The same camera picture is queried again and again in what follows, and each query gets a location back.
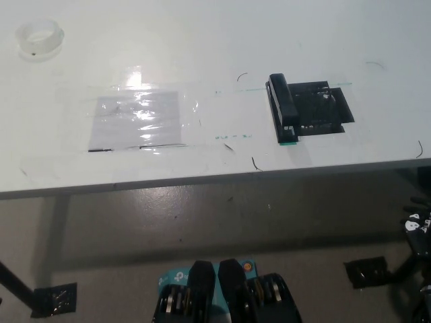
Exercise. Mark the black tape mark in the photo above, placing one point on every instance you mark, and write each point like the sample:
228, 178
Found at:
321, 109

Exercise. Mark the black stapler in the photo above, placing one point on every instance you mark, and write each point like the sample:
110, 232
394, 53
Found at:
284, 101

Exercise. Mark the clear tape roll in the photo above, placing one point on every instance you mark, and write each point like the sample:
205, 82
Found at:
39, 39

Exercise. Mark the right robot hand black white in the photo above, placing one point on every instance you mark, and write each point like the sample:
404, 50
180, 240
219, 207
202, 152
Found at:
419, 235

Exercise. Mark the black table leg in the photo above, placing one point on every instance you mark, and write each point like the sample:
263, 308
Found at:
15, 282
404, 266

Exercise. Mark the green tape strip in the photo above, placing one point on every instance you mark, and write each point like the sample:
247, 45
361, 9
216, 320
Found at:
288, 143

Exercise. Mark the robot torso black teal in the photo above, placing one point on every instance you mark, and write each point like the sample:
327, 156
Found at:
229, 296

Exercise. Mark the white paper under clear tape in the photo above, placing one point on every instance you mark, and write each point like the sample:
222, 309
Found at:
136, 117

